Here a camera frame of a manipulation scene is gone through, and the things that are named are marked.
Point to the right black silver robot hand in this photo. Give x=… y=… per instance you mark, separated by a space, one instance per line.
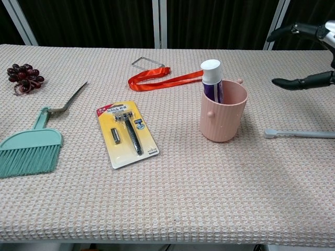
x=314 y=30

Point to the grey toothbrush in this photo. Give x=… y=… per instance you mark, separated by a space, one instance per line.
x=301 y=134

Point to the purple white toothpaste tube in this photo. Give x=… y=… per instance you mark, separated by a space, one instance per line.
x=210 y=78

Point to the pink ribbed cup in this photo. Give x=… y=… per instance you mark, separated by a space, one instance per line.
x=222 y=120

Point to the green hand brush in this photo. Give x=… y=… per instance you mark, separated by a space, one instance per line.
x=28 y=151

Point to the black pleated curtain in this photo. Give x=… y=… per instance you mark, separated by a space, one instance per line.
x=91 y=21
x=217 y=23
x=308 y=10
x=6 y=28

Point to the clear badge holder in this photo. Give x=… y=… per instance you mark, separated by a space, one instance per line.
x=138 y=64

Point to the yellow razor blister pack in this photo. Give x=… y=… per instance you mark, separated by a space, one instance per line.
x=128 y=136

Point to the beige waffle tablecloth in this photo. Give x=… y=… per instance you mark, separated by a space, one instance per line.
x=167 y=196

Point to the dark red grape bunch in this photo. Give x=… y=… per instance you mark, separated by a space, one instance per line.
x=24 y=77

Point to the white frame post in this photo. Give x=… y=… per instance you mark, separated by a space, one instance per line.
x=277 y=15
x=22 y=23
x=159 y=23

